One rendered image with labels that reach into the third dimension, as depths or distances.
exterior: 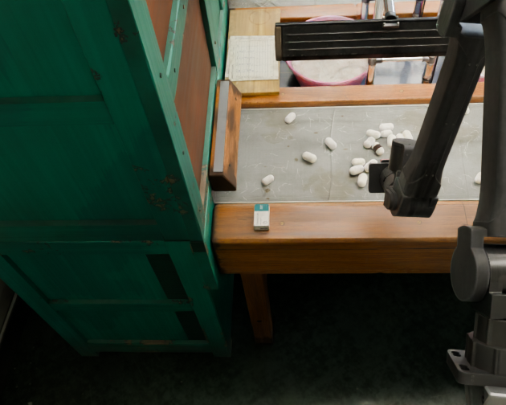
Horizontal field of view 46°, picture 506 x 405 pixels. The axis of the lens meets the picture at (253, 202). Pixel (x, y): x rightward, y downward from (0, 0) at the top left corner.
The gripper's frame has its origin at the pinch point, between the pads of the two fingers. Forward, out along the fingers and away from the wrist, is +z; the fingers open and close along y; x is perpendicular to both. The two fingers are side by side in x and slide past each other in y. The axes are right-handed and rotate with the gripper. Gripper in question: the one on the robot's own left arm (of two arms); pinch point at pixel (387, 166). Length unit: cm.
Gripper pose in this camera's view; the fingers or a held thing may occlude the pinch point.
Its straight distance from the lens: 136.9
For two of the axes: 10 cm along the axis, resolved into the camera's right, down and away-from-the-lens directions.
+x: 0.4, 9.5, 3.2
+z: 0.7, -3.2, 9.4
